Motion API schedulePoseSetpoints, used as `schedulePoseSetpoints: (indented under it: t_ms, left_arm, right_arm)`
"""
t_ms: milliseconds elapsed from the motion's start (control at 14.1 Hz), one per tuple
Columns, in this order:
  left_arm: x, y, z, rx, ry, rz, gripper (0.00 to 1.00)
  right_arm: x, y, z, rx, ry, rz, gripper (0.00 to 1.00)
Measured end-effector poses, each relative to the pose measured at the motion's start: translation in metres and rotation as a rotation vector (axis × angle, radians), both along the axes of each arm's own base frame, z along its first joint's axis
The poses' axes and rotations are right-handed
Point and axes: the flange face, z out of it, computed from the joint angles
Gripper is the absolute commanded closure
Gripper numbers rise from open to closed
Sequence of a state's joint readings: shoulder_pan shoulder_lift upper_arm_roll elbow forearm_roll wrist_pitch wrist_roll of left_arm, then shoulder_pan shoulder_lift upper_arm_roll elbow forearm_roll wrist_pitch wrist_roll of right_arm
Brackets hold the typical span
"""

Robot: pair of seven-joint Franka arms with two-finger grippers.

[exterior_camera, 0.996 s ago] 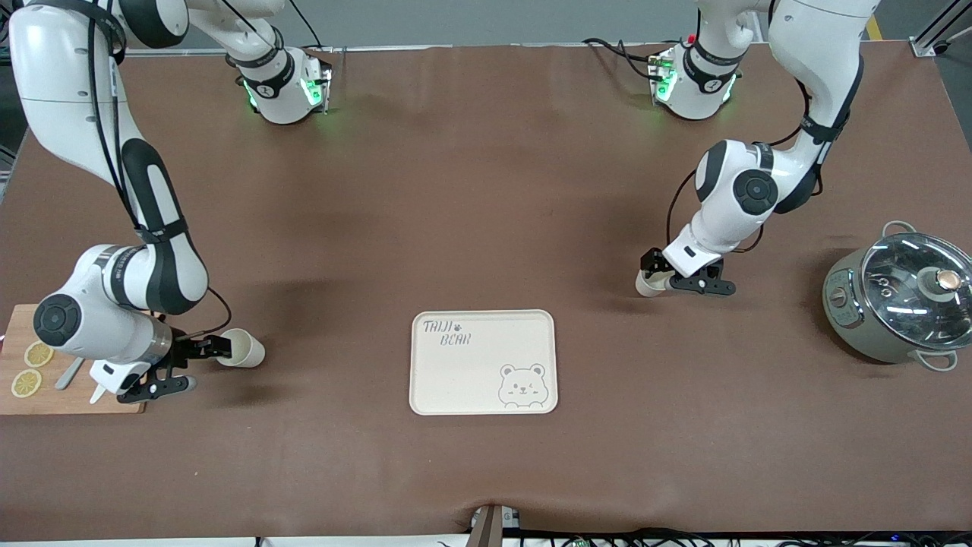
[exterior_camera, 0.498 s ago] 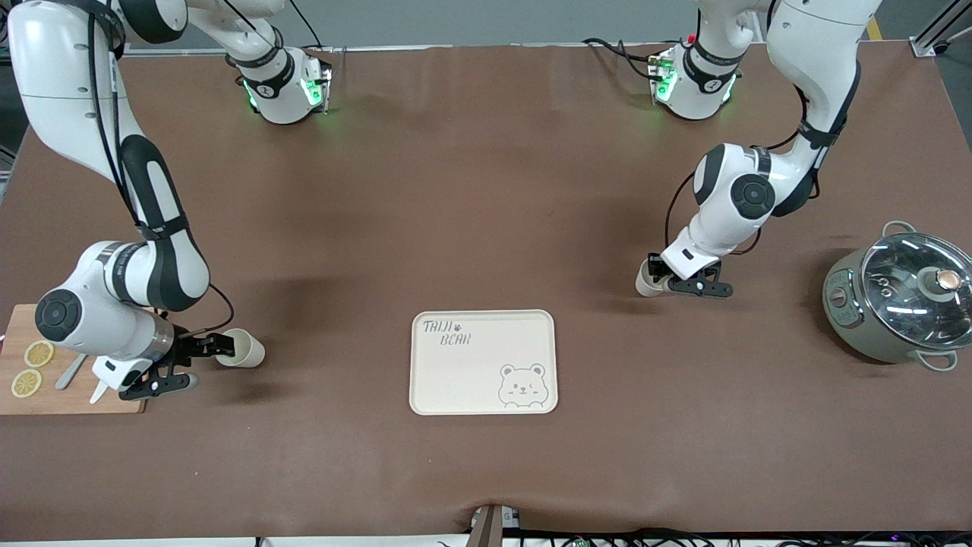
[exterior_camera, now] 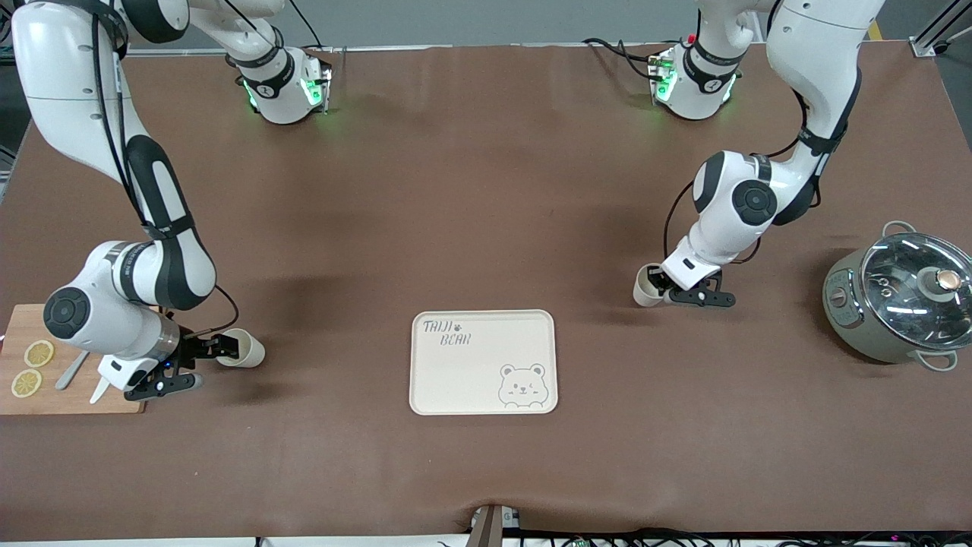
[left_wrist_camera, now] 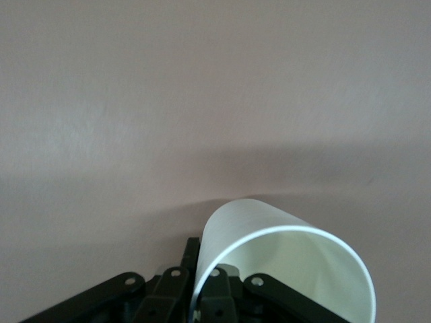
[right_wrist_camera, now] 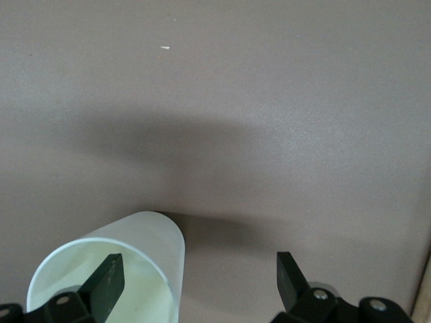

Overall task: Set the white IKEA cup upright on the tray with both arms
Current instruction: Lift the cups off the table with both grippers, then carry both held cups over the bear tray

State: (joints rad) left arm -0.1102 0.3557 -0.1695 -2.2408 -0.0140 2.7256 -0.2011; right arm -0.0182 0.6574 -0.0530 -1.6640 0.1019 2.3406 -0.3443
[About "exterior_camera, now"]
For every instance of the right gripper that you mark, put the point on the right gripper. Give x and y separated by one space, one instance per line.
191 349

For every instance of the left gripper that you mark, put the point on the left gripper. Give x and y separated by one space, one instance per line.
657 279

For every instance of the white plastic cup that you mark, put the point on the white plastic cup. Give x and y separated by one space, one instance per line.
250 351
644 292

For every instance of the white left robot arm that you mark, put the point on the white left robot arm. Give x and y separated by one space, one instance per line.
748 201

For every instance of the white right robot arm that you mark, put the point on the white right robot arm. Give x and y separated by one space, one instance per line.
163 243

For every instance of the cream bear print tray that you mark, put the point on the cream bear print tray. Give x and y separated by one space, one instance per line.
471 372

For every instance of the white plastic knife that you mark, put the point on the white plastic knife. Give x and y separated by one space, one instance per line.
99 391

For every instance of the grey plastic knife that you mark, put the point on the grey plastic knife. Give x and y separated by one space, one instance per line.
70 374

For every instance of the yellow lemon slice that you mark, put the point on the yellow lemon slice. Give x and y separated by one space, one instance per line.
39 353
26 384

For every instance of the grey-green electric pot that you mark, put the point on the grey-green electric pot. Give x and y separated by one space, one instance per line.
847 319

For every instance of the bamboo cutting board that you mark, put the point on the bamboo cutting board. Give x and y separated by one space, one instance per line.
15 323

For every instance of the glass pot lid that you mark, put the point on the glass pot lid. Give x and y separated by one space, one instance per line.
911 296

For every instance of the metal table edge bracket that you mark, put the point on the metal table edge bracket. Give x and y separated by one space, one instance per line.
492 528

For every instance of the aluminium frame profile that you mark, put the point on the aluminium frame profile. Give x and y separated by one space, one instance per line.
942 30

